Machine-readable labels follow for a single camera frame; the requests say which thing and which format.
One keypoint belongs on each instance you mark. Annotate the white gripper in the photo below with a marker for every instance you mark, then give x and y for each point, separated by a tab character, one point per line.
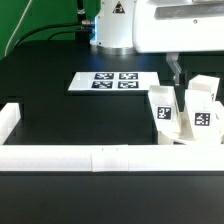
178	26

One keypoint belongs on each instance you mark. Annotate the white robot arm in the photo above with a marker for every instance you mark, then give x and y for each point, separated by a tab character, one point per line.
114	28

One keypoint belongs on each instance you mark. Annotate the white marker base plate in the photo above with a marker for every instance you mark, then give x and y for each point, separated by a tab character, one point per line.
113	81

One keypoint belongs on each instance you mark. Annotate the white front fence wall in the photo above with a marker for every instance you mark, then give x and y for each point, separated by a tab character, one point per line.
111	158

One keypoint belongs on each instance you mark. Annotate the white fence wall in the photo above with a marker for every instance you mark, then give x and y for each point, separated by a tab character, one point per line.
111	158
10	115

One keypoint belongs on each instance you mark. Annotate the white left fence wall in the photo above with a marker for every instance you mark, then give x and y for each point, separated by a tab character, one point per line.
10	115

